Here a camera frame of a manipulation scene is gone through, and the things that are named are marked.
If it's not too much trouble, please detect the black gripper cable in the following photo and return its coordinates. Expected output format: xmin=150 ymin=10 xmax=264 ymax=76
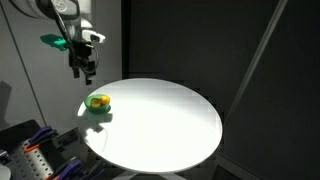
xmin=82 ymin=45 xmax=101 ymax=77

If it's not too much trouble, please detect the dark blue clamp with orange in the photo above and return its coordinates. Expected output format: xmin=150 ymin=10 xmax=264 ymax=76
xmin=52 ymin=157 xmax=85 ymax=180

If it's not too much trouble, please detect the perforated metal breadboard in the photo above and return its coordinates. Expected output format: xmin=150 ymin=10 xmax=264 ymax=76
xmin=6 ymin=148 xmax=55 ymax=180

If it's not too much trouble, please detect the green plastic bowl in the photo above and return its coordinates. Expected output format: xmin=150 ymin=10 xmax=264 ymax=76
xmin=83 ymin=93 xmax=112 ymax=115

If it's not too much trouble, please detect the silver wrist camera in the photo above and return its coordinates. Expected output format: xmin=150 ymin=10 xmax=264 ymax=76
xmin=81 ymin=28 xmax=107 ymax=45

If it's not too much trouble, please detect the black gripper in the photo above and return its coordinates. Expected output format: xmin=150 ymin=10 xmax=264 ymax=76
xmin=68 ymin=39 xmax=98 ymax=86

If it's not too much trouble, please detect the black clamp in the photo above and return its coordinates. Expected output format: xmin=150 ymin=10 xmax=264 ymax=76
xmin=55 ymin=127 xmax=82 ymax=148

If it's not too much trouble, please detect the grey diagonal metal bar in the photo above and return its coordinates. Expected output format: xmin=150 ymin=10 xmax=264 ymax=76
xmin=225 ymin=0 xmax=288 ymax=118

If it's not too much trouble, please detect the thin grey pole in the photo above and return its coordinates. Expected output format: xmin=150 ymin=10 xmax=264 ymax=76
xmin=0 ymin=2 xmax=48 ymax=128

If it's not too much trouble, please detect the purple clamp with orange handle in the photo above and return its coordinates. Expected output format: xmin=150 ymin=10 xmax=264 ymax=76
xmin=23 ymin=125 xmax=55 ymax=153

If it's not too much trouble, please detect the white table pedestal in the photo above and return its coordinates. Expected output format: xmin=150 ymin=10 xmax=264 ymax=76
xmin=112 ymin=170 xmax=188 ymax=180

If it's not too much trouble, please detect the yellow toy lemon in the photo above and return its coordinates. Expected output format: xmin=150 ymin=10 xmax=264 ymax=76
xmin=90 ymin=97 xmax=103 ymax=109

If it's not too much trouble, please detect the teal printed camera mount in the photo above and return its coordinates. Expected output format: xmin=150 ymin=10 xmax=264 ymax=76
xmin=39 ymin=33 xmax=68 ymax=52

